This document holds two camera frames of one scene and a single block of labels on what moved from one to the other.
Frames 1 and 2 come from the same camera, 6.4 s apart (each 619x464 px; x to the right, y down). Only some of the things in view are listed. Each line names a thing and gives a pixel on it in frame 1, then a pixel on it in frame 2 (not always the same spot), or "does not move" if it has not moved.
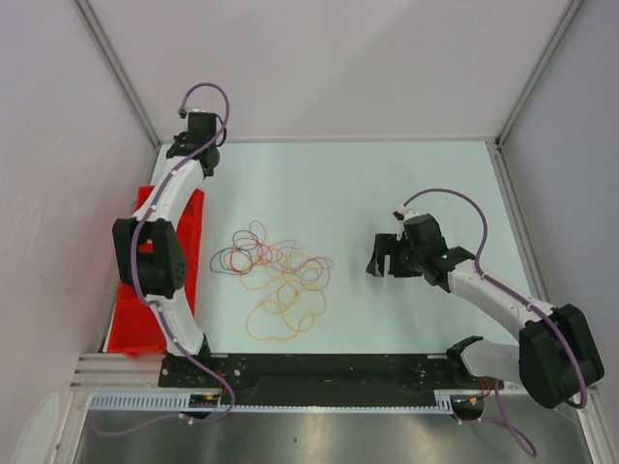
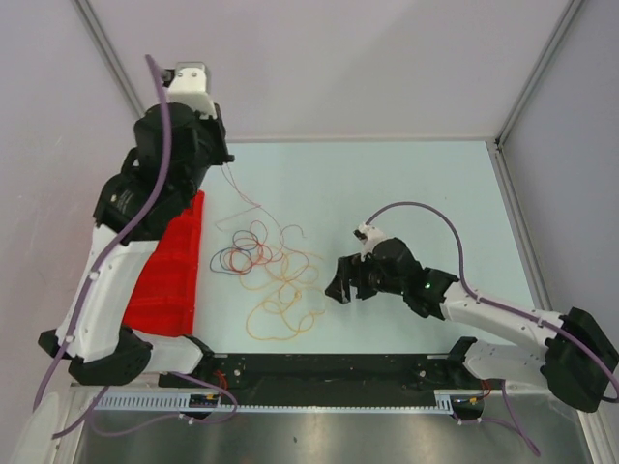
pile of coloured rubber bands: (299, 296) does not move
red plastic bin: (135, 331) does not move
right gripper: (388, 245) to (351, 269)
